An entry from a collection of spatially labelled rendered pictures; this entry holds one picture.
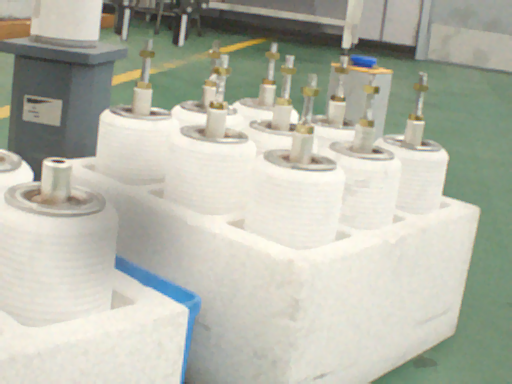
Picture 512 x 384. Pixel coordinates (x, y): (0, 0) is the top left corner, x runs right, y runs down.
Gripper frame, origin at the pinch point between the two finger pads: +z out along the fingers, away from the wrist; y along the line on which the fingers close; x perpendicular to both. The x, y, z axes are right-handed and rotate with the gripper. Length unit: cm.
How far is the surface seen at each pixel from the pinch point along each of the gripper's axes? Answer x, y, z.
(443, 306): -17.7, 36.7, 28.8
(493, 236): 22, 81, 34
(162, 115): -2.4, 1.9, 9.5
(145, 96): -1.6, -0.2, 7.5
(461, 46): 375, 350, 21
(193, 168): -14.6, 1.8, 12.5
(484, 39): 366, 363, 13
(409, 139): -12.0, 30.6, 8.6
